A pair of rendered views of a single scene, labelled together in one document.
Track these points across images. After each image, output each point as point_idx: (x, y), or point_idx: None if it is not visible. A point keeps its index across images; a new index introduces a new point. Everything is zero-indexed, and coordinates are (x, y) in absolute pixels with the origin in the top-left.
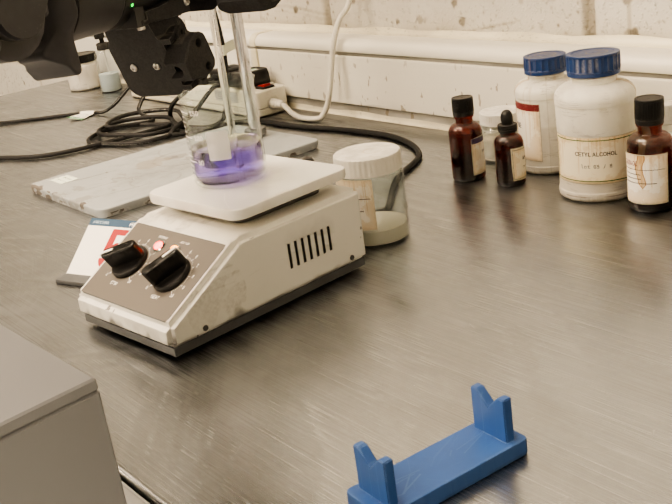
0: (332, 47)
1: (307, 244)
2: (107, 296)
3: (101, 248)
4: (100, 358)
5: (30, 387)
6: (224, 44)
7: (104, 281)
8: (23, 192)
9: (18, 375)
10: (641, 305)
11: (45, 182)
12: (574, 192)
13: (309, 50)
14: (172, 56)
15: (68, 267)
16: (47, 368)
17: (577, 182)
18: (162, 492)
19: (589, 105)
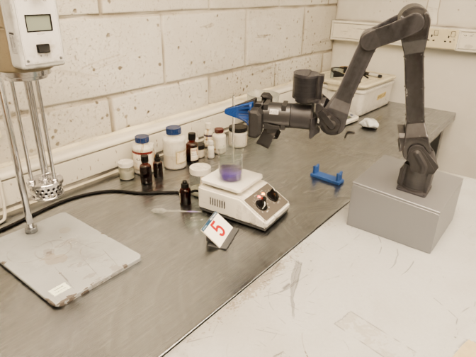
0: (0, 179)
1: None
2: (272, 213)
3: (215, 231)
4: (287, 224)
5: (389, 159)
6: None
7: (265, 213)
8: (54, 313)
9: (386, 161)
10: (255, 163)
11: (59, 297)
12: (183, 166)
13: None
14: (278, 131)
15: (208, 251)
16: (383, 159)
17: (183, 162)
18: (343, 202)
19: (185, 139)
